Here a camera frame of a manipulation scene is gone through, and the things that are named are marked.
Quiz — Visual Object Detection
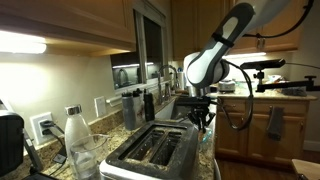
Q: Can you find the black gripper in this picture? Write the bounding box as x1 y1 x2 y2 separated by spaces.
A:
187 105 217 134

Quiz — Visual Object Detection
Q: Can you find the glass container with teal rim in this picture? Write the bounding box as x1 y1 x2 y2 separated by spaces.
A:
199 126 213 144

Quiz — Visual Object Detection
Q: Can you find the stainless steel toaster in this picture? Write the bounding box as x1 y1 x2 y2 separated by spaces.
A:
99 119 200 180

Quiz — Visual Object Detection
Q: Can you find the stainless steel sink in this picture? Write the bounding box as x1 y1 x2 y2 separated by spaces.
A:
154 96 192 123

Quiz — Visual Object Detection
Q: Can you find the wooden lower cabinet with doors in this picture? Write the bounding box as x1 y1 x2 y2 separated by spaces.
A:
214 96 311 168

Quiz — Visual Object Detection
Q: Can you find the white countertop appliance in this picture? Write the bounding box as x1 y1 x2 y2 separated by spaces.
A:
218 79 237 93

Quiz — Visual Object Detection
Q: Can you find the white soap bottle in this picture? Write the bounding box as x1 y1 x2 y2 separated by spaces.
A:
176 68 186 91

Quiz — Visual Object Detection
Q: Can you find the metal arched faucet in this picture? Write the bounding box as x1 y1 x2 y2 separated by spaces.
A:
156 64 181 105

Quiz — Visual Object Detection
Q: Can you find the white sports bottle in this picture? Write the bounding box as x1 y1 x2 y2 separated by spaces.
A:
132 88 146 126

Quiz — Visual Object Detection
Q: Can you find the grey hanging towel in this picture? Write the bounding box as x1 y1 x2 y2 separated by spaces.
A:
266 105 285 142

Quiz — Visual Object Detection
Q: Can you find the grey sports bottle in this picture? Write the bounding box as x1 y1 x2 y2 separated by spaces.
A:
121 91 138 132

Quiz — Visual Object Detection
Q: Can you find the thin under-cabinet light strip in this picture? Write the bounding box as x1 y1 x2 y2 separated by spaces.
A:
222 52 268 61

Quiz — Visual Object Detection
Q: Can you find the kitchen window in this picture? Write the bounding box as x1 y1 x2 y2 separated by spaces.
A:
109 9 169 92

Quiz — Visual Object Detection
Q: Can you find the clear bottle with silver cap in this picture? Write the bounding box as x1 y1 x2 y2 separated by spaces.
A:
64 104 93 174

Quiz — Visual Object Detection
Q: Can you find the black power plug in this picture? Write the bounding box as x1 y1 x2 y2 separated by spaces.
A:
39 119 58 136

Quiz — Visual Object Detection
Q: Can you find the wooden upper cabinet over toaster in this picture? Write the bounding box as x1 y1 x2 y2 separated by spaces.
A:
0 0 138 58

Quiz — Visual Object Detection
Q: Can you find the black coffee machine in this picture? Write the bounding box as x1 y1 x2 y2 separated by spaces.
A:
0 99 59 180

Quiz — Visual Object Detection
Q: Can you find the bright under-cabinet light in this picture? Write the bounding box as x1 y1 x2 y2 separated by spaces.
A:
0 30 48 55

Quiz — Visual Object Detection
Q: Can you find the curved metal appliance handle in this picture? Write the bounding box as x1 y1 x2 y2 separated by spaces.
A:
212 158 223 180

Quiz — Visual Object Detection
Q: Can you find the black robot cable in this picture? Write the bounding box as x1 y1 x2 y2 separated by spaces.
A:
242 0 315 39
218 59 255 132

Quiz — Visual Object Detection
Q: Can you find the black external camera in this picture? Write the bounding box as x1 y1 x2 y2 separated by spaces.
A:
240 58 287 71

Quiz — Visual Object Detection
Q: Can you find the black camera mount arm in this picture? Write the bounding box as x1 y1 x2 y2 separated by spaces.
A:
253 69 320 94

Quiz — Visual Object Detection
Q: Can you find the white switch plate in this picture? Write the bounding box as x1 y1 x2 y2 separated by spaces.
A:
93 95 108 118

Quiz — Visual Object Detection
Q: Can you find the black power cord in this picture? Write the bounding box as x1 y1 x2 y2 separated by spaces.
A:
49 124 70 177

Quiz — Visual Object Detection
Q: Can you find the white wall outlet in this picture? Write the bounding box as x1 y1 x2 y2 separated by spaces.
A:
29 112 56 146

